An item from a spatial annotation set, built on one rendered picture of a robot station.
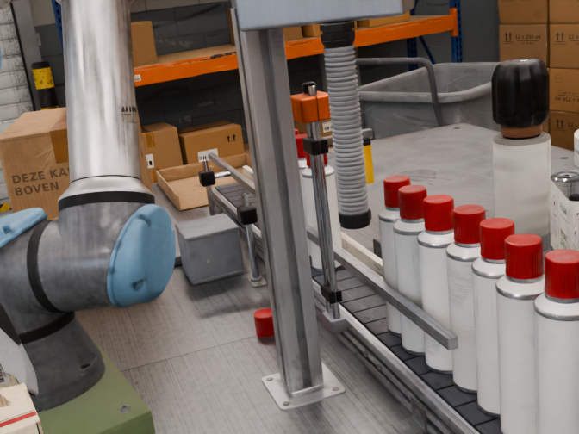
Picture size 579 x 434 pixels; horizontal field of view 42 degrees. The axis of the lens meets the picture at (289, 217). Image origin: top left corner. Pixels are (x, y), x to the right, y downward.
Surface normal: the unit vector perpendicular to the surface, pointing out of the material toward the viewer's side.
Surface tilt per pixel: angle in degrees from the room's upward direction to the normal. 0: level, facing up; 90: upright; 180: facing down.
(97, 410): 5
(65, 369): 68
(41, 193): 90
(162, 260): 92
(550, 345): 90
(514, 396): 90
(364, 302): 0
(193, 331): 0
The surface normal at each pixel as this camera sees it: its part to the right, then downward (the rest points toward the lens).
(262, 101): 0.33, 0.26
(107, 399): -0.19, -0.94
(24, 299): -0.12, 0.60
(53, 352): 0.58, -0.21
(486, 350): -0.69, 0.30
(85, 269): -0.22, 0.14
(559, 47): -0.83, 0.26
